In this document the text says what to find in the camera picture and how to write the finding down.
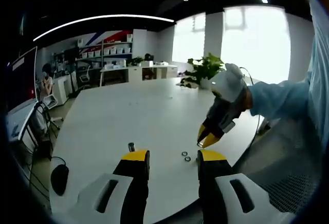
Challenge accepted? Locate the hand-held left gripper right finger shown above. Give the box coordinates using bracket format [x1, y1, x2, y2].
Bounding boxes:
[197, 150, 272, 224]

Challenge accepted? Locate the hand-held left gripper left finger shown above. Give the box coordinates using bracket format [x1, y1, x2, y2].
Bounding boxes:
[77, 150, 151, 224]

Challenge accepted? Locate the person's right hand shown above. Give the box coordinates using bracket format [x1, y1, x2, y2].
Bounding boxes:
[237, 86, 254, 118]

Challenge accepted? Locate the green potted plant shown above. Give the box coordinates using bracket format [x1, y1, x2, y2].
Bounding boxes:
[180, 52, 228, 90]

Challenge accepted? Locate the grey mesh office chair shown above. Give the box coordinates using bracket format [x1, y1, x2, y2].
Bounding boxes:
[232, 117, 327, 214]

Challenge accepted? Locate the black computer mouse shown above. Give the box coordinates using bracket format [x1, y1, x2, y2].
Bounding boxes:
[50, 156, 70, 197]

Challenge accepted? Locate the white low cabinet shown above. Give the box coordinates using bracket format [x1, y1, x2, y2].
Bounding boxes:
[99, 64, 179, 86]

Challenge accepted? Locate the small green plant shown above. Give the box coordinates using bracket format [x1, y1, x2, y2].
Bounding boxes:
[127, 57, 144, 67]

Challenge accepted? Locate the white office chair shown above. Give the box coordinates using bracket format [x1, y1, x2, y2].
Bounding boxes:
[79, 66, 92, 84]

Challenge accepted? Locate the white floor cabinet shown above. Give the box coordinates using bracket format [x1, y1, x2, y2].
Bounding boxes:
[52, 76, 71, 106]

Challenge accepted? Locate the storage shelf with white bins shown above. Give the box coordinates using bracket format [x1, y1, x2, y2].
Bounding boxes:
[76, 38, 134, 68]

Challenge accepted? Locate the white side desk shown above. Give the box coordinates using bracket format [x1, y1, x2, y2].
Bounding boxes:
[6, 100, 42, 143]

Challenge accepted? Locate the large dark screen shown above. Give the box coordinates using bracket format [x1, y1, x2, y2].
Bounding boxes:
[7, 46, 39, 109]

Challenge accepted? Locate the curved ceiling light strip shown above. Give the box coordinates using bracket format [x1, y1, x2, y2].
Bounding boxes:
[32, 14, 174, 42]

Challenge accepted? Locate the black frame chair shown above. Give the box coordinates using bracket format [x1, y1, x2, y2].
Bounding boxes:
[34, 101, 64, 138]

